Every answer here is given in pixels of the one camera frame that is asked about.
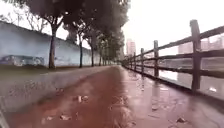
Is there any grey stone kerb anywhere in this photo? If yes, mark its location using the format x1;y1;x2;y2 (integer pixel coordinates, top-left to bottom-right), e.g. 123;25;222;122
0;65;113;114

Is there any pale tall building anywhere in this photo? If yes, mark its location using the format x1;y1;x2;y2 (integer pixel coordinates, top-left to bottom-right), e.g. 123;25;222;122
125;38;137;58

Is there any row of trees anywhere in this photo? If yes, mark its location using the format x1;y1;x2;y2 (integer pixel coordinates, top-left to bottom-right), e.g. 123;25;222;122
0;0;132;70

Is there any water behind fence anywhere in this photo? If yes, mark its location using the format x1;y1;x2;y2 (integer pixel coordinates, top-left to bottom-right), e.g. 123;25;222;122
143;56;224;100

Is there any wet red paved path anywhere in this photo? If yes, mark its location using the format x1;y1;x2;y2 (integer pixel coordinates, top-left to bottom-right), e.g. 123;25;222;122
4;65;224;128

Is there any dark wooden rail fence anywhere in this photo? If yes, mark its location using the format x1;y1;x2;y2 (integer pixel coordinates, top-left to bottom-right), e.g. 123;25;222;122
121;19;224;94

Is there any long pale wall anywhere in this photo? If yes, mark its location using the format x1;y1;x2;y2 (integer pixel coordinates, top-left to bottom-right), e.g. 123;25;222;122
0;21;104;68

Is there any dark ground strip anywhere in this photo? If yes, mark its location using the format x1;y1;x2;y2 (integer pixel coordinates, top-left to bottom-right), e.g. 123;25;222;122
0;63;111;80

